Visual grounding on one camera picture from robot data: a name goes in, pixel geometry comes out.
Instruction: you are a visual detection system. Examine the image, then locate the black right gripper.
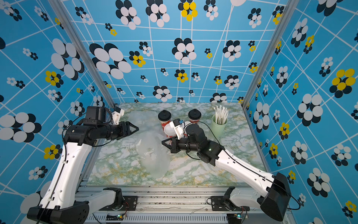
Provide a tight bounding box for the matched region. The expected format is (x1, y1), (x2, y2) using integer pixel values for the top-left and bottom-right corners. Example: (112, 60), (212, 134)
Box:
(163, 135), (201, 155)

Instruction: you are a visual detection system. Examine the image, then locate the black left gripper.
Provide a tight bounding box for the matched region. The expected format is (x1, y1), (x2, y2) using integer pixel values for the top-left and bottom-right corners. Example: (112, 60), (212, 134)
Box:
(100, 120), (140, 140)

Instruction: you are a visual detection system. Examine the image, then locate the translucent plastic carrier bag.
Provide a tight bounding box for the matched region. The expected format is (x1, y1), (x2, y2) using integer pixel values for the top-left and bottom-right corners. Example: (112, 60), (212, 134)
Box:
(136, 131), (170, 179)

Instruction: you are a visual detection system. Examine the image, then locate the red cup white lid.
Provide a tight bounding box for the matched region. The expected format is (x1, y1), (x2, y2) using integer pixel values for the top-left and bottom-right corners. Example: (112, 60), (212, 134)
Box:
(164, 123), (177, 138)

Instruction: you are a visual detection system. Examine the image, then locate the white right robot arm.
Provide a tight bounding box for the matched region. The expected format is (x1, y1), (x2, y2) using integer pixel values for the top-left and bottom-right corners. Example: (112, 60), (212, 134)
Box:
(162, 119), (293, 222)

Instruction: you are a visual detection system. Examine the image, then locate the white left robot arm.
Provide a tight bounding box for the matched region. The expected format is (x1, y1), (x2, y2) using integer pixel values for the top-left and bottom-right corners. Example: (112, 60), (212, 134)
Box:
(27, 106), (139, 224)

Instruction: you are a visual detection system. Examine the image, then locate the green straw holder cup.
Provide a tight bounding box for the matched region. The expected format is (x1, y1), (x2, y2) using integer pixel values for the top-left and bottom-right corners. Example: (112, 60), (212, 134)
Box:
(210, 115), (227, 139)

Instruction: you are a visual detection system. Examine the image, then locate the white paper straws bundle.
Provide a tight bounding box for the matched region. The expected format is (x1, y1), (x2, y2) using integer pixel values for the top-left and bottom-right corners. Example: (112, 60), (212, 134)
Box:
(213, 105), (228, 125)

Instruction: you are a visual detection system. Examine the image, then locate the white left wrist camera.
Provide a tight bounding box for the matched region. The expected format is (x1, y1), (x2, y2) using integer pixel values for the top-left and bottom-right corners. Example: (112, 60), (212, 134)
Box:
(112, 106), (125, 125)

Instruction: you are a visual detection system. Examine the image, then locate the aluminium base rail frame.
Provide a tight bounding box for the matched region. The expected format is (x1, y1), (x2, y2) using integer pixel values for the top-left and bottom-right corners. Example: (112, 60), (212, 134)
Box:
(86, 186), (276, 224)

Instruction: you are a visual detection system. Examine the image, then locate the aluminium left corner post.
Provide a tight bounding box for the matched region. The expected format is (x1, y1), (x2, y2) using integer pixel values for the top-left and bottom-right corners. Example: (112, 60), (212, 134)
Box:
(48, 1), (116, 108)

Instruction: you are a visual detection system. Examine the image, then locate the aluminium corner post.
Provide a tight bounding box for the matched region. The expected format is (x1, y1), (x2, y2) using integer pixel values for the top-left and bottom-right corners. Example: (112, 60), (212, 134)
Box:
(242, 0), (299, 109)
(48, 1), (116, 108)

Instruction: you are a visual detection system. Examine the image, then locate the aluminium right corner post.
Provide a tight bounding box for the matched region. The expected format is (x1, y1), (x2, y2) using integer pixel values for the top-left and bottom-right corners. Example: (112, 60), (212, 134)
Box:
(242, 0), (299, 109)

